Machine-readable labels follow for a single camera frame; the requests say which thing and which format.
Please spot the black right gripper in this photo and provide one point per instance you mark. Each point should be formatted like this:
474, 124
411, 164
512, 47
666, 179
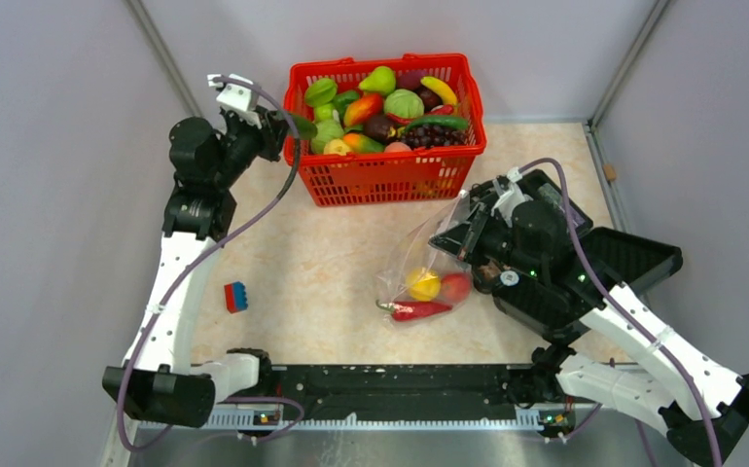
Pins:
463, 240

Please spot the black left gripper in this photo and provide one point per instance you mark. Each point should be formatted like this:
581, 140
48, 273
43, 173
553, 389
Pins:
271, 132

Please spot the small dark green cucumber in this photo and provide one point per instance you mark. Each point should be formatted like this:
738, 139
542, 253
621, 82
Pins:
306, 129

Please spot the red apple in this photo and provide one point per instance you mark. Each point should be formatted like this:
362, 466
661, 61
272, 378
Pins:
455, 287

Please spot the yellow apple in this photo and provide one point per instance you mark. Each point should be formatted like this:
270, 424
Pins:
423, 284

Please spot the clear zip top bag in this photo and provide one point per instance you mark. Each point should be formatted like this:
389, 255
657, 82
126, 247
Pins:
413, 252

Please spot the red chili pepper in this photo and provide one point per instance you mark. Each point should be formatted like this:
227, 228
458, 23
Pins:
406, 311

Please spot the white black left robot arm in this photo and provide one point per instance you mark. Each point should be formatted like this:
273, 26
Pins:
158, 380

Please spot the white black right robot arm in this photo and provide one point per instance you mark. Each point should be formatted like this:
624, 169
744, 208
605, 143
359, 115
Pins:
632, 361

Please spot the green cabbage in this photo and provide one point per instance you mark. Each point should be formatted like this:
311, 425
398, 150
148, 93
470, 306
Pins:
326, 131

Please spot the orange green mango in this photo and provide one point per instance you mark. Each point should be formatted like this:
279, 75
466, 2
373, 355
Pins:
360, 110

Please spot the dark purple grape bunch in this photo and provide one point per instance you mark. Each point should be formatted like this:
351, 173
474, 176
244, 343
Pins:
433, 136

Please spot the black open tool case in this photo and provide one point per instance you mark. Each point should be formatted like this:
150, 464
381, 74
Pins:
560, 259

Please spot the green pear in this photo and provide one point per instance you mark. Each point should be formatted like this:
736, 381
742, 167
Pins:
382, 80

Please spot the red plastic shopping basket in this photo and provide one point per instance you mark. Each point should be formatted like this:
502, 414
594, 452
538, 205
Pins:
436, 173

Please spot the yellow banana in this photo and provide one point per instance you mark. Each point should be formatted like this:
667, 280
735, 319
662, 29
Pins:
442, 89

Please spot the red blue toy block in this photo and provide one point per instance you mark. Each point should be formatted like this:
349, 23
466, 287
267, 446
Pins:
235, 296

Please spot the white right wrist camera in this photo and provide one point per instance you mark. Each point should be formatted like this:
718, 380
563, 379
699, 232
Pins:
510, 196

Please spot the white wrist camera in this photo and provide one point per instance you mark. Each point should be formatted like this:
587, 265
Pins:
510, 196
238, 95

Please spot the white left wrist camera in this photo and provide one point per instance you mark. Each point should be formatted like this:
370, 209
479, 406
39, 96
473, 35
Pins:
238, 95

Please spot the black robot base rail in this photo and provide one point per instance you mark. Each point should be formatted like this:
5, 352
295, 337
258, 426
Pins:
410, 397

